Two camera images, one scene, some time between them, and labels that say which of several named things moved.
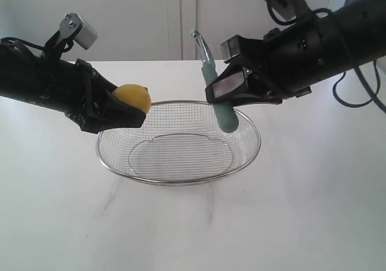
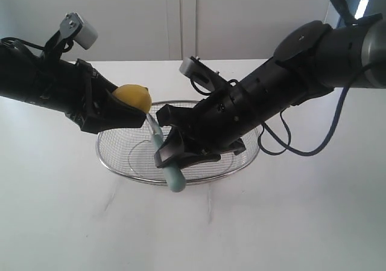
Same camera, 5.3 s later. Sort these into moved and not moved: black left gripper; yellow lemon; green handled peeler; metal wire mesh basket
Moved: green handled peeler
Not moved: yellow lemon; black left gripper; metal wire mesh basket
